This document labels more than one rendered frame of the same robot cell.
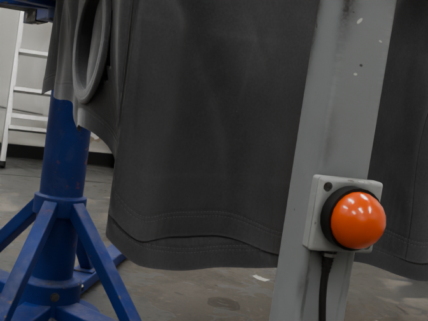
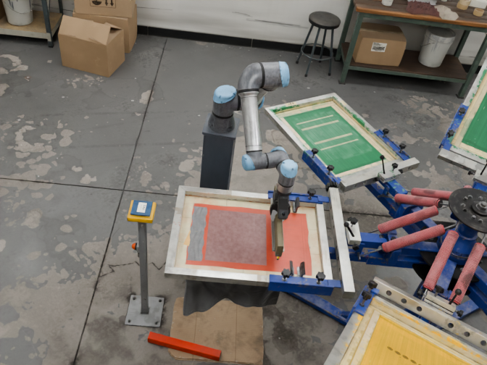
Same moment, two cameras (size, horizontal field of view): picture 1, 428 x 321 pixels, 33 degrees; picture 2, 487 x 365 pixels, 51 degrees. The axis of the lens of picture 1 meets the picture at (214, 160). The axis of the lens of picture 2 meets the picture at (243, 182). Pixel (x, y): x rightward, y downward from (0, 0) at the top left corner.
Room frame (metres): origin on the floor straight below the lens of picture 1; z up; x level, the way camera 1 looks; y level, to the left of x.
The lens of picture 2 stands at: (1.52, -1.62, 2.89)
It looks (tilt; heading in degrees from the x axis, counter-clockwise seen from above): 43 degrees down; 108
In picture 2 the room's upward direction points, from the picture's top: 9 degrees clockwise
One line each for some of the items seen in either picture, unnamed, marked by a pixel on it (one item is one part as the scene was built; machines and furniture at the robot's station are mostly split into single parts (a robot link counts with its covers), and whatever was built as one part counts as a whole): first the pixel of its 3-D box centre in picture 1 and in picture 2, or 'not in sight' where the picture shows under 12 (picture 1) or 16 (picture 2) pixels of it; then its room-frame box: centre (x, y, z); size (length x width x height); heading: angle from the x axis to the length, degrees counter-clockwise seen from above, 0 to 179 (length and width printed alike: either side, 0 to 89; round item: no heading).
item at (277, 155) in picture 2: not in sight; (277, 159); (1.10, 0.15, 1.39); 0.11 x 0.11 x 0.08; 40
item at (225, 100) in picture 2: not in sight; (225, 100); (0.68, 0.50, 1.37); 0.13 x 0.12 x 0.14; 40
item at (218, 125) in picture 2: not in sight; (222, 117); (0.67, 0.49, 1.25); 0.15 x 0.15 x 0.10
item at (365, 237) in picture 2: not in sight; (361, 240); (1.60, 0.23, 1.02); 0.17 x 0.06 x 0.05; 22
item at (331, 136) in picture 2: not in sight; (351, 138); (1.34, 0.98, 1.05); 1.08 x 0.61 x 0.23; 142
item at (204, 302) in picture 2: not in sight; (232, 295); (1.10, -0.19, 0.74); 0.46 x 0.04 x 0.42; 22
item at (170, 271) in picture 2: not in sight; (250, 235); (1.08, 0.02, 0.97); 0.79 x 0.58 x 0.04; 22
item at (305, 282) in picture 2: not in sight; (300, 284); (1.40, -0.15, 0.98); 0.30 x 0.05 x 0.07; 22
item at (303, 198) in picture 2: not in sight; (294, 200); (1.19, 0.37, 0.98); 0.30 x 0.05 x 0.07; 22
